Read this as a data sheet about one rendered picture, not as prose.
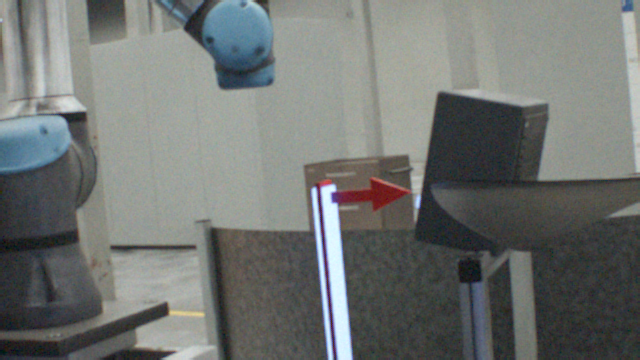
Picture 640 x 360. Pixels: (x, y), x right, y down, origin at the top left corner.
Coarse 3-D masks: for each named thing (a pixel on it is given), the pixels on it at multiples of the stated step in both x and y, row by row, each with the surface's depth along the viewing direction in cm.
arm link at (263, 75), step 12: (252, 0) 130; (264, 0) 132; (264, 60) 127; (216, 72) 132; (228, 72) 131; (240, 72) 129; (252, 72) 130; (264, 72) 131; (228, 84) 131; (240, 84) 130; (252, 84) 131; (264, 84) 132
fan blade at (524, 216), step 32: (448, 192) 65; (480, 192) 65; (512, 192) 65; (544, 192) 66; (576, 192) 68; (608, 192) 70; (480, 224) 76; (512, 224) 76; (544, 224) 78; (576, 224) 79
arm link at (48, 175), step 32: (0, 128) 116; (32, 128) 116; (64, 128) 119; (0, 160) 114; (32, 160) 115; (64, 160) 119; (0, 192) 115; (32, 192) 115; (64, 192) 118; (0, 224) 115; (32, 224) 115; (64, 224) 118
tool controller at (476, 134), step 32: (448, 96) 130; (480, 96) 131; (512, 96) 146; (448, 128) 130; (480, 128) 129; (512, 128) 128; (544, 128) 148; (448, 160) 131; (480, 160) 129; (512, 160) 128; (416, 224) 133; (448, 224) 131
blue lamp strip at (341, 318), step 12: (324, 192) 75; (324, 204) 75; (336, 204) 77; (324, 216) 75; (336, 216) 76; (336, 228) 76; (336, 240) 76; (336, 252) 76; (336, 264) 76; (336, 276) 75; (336, 288) 75; (336, 300) 75; (336, 312) 75; (336, 324) 75; (348, 324) 77; (336, 336) 75; (348, 336) 77; (348, 348) 77
